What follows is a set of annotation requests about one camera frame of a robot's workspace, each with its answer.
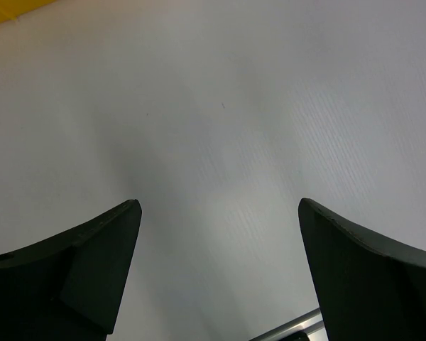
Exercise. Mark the yellow plastic bin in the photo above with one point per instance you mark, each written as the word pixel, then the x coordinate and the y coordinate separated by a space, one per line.
pixel 11 10

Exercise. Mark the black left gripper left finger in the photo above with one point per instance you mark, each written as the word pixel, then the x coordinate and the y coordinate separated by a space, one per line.
pixel 70 286

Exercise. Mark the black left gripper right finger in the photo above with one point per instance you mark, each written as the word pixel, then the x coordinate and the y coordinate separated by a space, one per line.
pixel 368 286

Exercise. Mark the aluminium frame rail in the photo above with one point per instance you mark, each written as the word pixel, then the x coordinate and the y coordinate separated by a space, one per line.
pixel 309 326

